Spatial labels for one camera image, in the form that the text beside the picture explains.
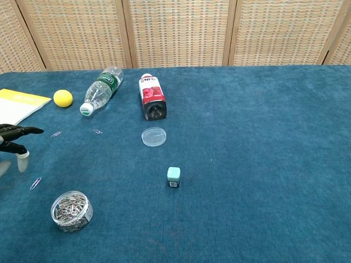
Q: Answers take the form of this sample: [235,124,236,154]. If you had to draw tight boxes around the yellow white notepad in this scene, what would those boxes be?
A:
[0,88,52,129]

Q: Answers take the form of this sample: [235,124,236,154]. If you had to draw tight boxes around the clear water bottle green label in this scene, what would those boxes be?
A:
[79,66,124,117]

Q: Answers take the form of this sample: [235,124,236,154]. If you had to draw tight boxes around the blue carpet table cover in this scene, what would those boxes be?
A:
[0,64,351,263]

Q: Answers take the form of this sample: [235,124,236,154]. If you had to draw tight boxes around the wicker folding screen panel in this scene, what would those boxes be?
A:
[316,0,351,66]
[16,0,134,71]
[122,0,238,68]
[0,0,46,75]
[227,0,346,66]

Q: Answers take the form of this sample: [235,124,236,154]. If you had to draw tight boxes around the clear tub of paperclips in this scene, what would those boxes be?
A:
[50,190,94,233]

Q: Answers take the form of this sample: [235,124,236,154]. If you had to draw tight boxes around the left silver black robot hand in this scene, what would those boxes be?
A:
[0,123,44,178]

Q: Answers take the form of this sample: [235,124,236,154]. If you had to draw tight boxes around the clear round plastic lid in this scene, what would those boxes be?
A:
[141,127,168,147]

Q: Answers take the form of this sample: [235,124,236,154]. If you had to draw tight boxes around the yellow foam ball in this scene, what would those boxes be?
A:
[53,89,74,108]

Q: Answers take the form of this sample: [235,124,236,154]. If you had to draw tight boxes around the teal cube pencil sharpener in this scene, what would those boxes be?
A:
[166,167,182,188]

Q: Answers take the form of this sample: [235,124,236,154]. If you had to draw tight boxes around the red juice bottle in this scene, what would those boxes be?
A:
[138,73,168,122]

